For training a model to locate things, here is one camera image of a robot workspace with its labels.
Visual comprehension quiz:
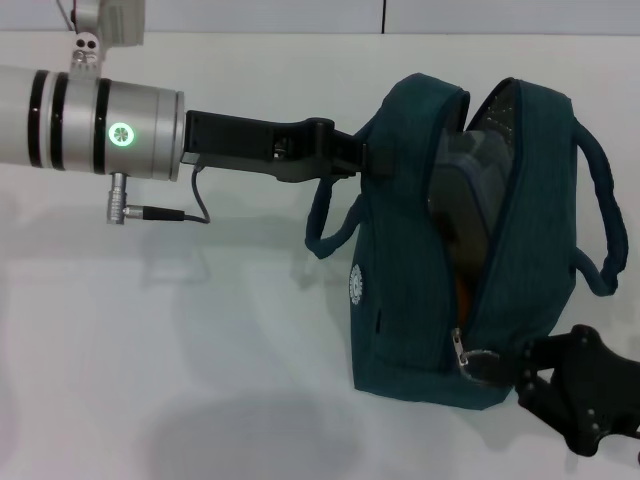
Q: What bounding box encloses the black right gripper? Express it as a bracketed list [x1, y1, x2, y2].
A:
[462, 323, 640, 458]

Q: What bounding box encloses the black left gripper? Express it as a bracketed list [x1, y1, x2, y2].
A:
[180, 109, 394, 184]

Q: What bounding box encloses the orange pear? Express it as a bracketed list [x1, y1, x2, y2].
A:
[452, 272, 477, 322]

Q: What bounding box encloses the teal insulated lunch bag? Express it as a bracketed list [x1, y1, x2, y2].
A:
[304, 72, 629, 412]

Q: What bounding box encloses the grey left gripper cable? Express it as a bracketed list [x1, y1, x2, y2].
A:
[104, 167, 212, 226]

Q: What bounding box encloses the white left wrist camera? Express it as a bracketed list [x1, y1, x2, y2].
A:
[98, 0, 147, 47]

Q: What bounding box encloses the silver left camera bracket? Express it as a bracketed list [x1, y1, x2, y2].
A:
[67, 0, 109, 81]

